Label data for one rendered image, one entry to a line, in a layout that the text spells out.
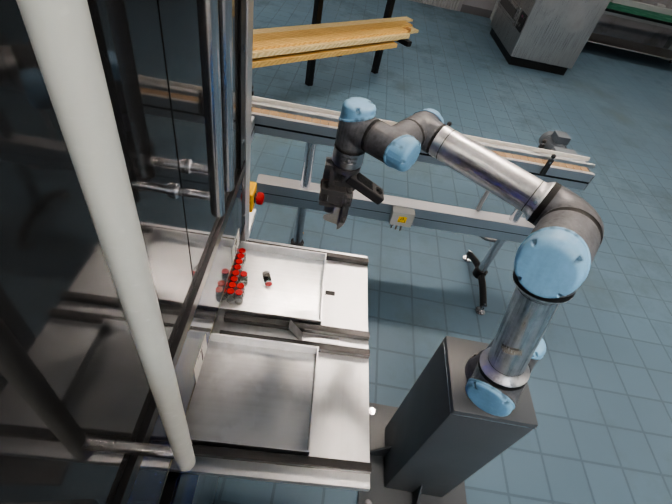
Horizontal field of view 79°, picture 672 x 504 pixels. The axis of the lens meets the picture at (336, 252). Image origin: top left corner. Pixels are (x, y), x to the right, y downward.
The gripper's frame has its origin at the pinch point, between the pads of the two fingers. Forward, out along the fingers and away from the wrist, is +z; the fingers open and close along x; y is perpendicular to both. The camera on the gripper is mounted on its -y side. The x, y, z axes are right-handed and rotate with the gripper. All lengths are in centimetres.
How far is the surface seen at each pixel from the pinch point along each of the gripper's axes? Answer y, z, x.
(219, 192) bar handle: 22, -38, 41
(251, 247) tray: 25.4, 19.8, -5.5
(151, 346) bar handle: 21, -42, 67
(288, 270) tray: 12.8, 21.3, 0.6
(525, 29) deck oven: -244, 62, -523
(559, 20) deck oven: -282, 44, -522
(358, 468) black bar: -9, 20, 56
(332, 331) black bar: -1.9, 19.5, 21.8
